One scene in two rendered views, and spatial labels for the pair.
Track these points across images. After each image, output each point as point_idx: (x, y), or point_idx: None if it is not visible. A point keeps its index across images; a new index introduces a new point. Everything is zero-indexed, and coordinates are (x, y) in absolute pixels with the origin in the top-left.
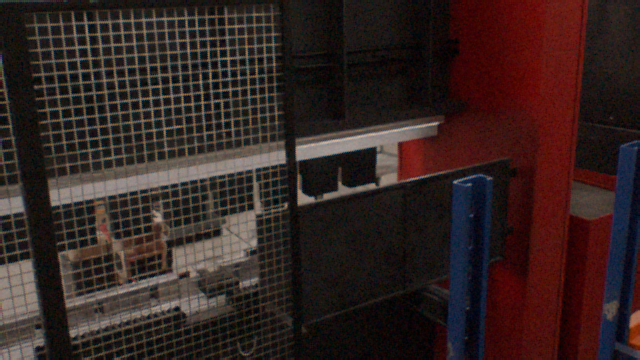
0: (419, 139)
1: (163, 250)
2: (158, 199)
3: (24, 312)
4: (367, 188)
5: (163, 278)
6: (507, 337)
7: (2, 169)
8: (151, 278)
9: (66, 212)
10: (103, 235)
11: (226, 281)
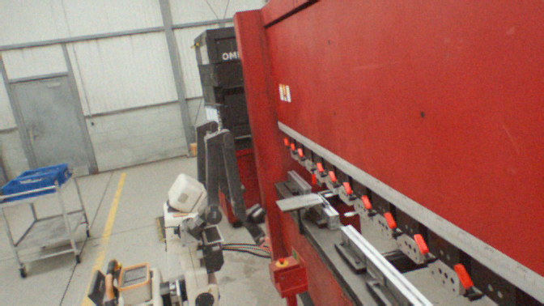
0: (274, 134)
1: None
2: (210, 228)
3: (390, 275)
4: (39, 252)
5: (348, 230)
6: (350, 206)
7: None
8: (347, 233)
9: None
10: (160, 299)
11: None
